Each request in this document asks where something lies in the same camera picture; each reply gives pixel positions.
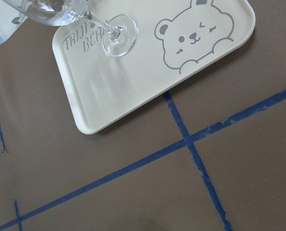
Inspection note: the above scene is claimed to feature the cream bear tray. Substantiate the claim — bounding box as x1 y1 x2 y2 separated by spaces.
52 0 256 134

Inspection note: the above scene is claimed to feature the clear wine glass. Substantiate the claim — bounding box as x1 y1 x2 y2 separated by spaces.
5 0 138 57

